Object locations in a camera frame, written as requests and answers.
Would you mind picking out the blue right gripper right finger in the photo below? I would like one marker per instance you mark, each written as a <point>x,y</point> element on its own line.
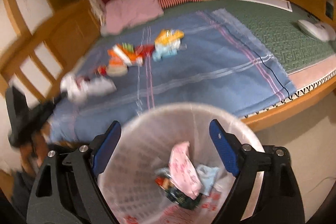
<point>227,146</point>

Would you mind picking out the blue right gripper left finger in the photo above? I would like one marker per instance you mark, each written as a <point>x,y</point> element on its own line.
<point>103,147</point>

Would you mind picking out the blue tissue pack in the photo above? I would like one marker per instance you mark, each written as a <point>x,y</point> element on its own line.
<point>207,176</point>

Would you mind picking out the pink face mask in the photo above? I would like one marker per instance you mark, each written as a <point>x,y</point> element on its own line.
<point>182,172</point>

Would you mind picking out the dark green wrapper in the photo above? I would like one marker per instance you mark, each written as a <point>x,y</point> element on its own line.
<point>163,180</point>

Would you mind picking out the orange white wrapper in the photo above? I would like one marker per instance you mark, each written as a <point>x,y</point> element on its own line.
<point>122,56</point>

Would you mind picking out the light blue face mask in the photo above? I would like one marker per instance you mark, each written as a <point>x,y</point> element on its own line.
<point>162,51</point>

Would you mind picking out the yellow snack bag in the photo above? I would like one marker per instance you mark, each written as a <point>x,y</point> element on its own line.
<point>167,37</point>

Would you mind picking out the white lined trash basket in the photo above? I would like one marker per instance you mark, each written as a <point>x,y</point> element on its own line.
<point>171,139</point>

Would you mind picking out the blue plaid bed sheet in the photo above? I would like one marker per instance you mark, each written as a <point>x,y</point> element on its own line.
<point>221,64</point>

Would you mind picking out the pink pillow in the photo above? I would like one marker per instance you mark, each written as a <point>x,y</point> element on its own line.
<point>118,15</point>

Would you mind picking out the white electronic device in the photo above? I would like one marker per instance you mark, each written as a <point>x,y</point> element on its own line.
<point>320,31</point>

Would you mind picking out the white flat board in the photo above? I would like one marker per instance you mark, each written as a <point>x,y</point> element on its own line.
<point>280,4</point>

